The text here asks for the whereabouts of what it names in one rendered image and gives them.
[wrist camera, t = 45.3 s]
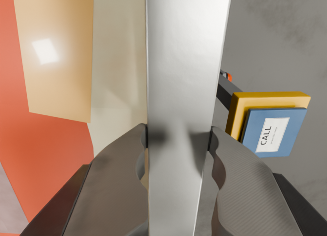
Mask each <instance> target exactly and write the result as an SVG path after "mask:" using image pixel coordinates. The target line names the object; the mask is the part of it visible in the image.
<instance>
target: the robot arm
mask: <svg viewBox="0 0 327 236"><path fill-rule="evenodd" d="M146 148H148V141H147V124H144V123H140V124H138V125H137V126H135V127H134V128H132V129H131V130H129V131H128V132H126V133H125V134H123V135H122V136H120V137H119V138H117V139H116V140H115V141H113V142H112V143H110V144H109V145H107V146H106V147H105V148H104V149H103V150H101V151H100V152H99V153H98V154H97V155H96V156H95V158H94V159H93V160H92V161H91V162H90V163H89V164H83V165H82V166H81V167H80V168H79V169H78V170H77V171H76V172H75V173H74V174H73V176H72V177H71V178H70V179H69V180H68V181H67V182H66V183H65V184H64V185H63V186H62V188H61V189H60V190H59V191H58V192H57V193H56V194H55V195H54V196H53V197H52V198H51V200H50V201H49V202H48V203H47V204H46V205H45V206H44V207H43V208H42V209H41V210H40V212H39V213H38V214H37V215H36V216H35V217H34V218H33V219H32V220H31V222H30V223H29V224H28V225H27V226H26V228H25V229H24V230H23V231H22V233H21V234H20V235H19V236H149V231H148V195H147V189H146V188H145V187H144V186H143V184H142V183H141V182H140V180H141V178H142V177H143V175H144V174H145V150H146ZM207 151H209V152H210V154H211V155H212V157H213V159H214V164H213V169H212V178H213V179H214V180H215V182H216V184H217V186H218V188H219V191H218V193H217V197H216V202H215V206H214V211H213V215H212V220H211V227H212V236H327V221H326V220H325V219H324V218H323V217H322V216H321V215H320V214H319V213H318V212H317V210H316V209H315V208H314V207H313V206H312V205H311V204H310V203H309V202H308V201H307V200H306V199H305V198H304V197H303V196H302V195H301V194H300V193H299V192H298V191H297V190H296V189H295V188H294V186H293V185H292V184H291V183H290V182H289V181H288V180H287V179H286V178H285V177H284V176H283V175H282V174H278V173H273V172H272V170H271V169H270V168H269V167H268V166H267V165H266V164H265V163H264V162H263V161H262V160H261V159H260V158H259V157H258V156H257V155H255V154H254V153H253V152H252V151H251V150H249V149H248V148H247V147H246V146H244V145H243V144H242V143H240V142H239V141H237V140H236V139H234V138H233V137H232V136H230V135H229V134H227V133H226V132H224V131H223V130H222V129H220V128H218V127H215V126H211V130H210V137H209V143H208V149H207Z"/></svg>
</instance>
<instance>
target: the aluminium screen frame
mask: <svg viewBox="0 0 327 236"><path fill-rule="evenodd" d="M230 5H231V0H145V55H146V106H147V141H148V149H147V158H148V209H149V236H194V234H195V227H196V221H197V215H198V209H199V202H200V194H201V188H202V181H203V175H204V169H205V163H206V157H207V149H208V143H209V137H210V130H211V125H212V119H213V113H214V107H215V100H216V94H217V88H218V79H219V73H220V67H221V61H222V55H223V48H224V42H225V36H226V30H227V23H228V17H229V11H230Z"/></svg>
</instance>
